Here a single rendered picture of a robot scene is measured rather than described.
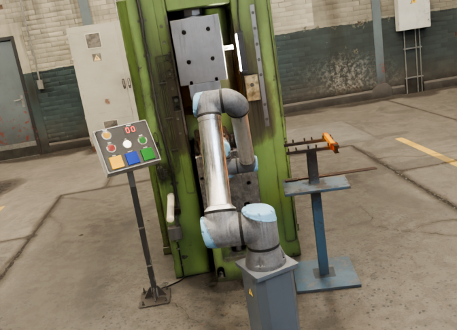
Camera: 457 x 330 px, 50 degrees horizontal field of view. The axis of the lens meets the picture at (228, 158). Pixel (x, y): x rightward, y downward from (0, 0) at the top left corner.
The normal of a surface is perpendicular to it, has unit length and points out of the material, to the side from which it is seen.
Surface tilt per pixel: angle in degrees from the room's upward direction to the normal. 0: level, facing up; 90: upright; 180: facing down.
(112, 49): 90
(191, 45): 90
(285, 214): 90
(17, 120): 90
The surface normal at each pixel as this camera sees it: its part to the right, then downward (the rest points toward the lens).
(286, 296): 0.44, 0.16
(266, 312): -0.32, 0.29
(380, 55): 0.11, 0.23
